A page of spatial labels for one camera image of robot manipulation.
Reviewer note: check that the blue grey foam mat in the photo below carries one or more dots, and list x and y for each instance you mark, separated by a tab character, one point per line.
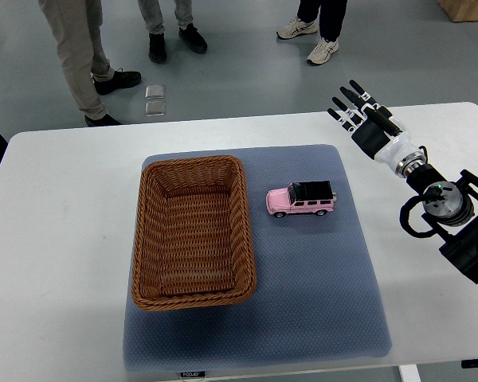
317	297

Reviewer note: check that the lower metal floor plate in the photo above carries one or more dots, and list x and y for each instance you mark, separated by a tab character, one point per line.
154	108

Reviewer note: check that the white table leg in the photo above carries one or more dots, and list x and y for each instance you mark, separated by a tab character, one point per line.
409	373

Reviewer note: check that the pink toy car black roof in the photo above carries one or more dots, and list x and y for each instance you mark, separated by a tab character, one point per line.
306	197

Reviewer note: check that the metal floor plate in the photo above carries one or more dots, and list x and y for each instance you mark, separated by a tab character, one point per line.
155	92
154	108

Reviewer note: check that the wooden box corner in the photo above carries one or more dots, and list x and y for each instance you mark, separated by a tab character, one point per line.
460	10

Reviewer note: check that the brown wicker basket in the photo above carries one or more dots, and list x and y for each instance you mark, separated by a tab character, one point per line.
193	241

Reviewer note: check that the person in beige trousers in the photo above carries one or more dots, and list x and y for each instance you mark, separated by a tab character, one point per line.
75	26

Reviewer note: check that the upper metal floor plate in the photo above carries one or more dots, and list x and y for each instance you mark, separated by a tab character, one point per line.
155	92

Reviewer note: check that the person with white sneakers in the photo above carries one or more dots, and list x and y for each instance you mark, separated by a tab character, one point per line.
323	16

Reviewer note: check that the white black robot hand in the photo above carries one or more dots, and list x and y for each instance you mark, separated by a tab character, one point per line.
377	132

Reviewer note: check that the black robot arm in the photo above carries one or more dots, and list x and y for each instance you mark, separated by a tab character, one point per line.
438	206

